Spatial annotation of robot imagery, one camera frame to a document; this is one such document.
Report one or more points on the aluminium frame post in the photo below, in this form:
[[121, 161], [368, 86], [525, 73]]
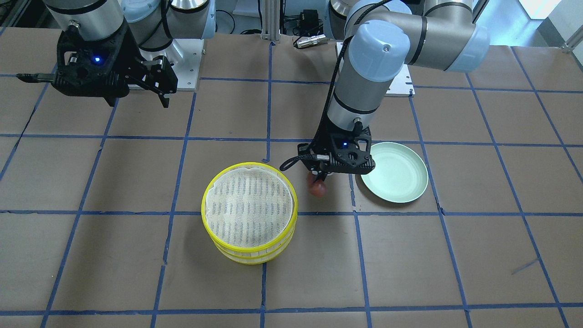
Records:
[[270, 14]]

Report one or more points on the yellow steamer top layer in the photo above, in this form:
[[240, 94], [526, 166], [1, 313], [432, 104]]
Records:
[[248, 207]]

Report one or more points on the yellow steamer bottom layer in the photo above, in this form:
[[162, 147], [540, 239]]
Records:
[[264, 253]]

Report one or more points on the yellow steamer layer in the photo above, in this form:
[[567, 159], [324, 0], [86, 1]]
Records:
[[248, 207], [264, 253]]

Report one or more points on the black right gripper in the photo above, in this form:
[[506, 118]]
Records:
[[131, 58]]

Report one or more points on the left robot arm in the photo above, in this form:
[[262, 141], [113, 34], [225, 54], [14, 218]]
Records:
[[377, 40]]

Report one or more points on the brown bun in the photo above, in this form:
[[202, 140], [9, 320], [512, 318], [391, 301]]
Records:
[[317, 189]]

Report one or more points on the mint green plate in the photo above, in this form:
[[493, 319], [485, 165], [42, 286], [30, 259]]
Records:
[[400, 175]]

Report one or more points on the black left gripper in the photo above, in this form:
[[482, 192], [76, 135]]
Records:
[[321, 176]]

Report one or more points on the white steamer cloth liner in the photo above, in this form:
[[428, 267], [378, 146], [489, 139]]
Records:
[[248, 205]]

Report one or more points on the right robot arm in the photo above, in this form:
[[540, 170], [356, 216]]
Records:
[[153, 23]]

